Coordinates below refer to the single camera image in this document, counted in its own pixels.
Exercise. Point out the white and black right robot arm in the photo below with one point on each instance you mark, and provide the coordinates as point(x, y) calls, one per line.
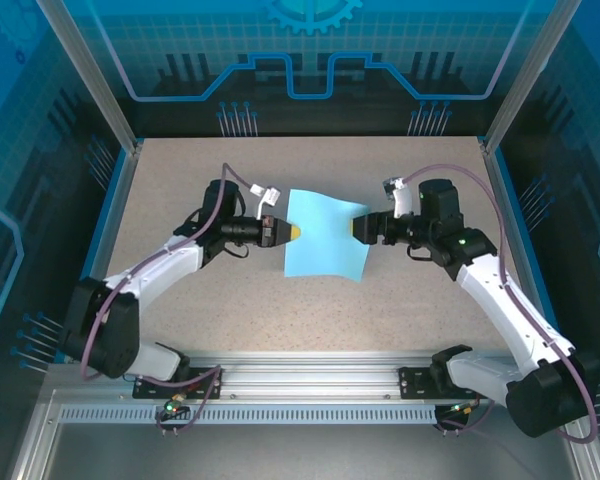
point(480, 285)

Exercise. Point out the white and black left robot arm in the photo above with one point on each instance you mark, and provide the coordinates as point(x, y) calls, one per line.
point(155, 275)

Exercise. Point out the grey metal base sheet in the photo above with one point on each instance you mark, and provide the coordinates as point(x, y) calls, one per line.
point(300, 450)

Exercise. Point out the aluminium base beam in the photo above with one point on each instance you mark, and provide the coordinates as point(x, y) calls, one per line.
point(305, 375)

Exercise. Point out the aluminium and blue side rail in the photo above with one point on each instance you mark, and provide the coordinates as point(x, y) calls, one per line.
point(111, 235)
point(516, 235)

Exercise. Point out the aluminium frame post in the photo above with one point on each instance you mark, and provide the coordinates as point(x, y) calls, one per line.
point(94, 75)
point(526, 75)

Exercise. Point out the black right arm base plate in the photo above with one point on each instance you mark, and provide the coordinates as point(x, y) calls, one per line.
point(410, 385)

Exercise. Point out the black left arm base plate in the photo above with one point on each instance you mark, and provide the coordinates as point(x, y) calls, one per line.
point(145, 391)

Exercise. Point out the aluminium lower frame rail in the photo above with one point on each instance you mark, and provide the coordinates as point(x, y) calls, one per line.
point(35, 440)
point(590, 462)

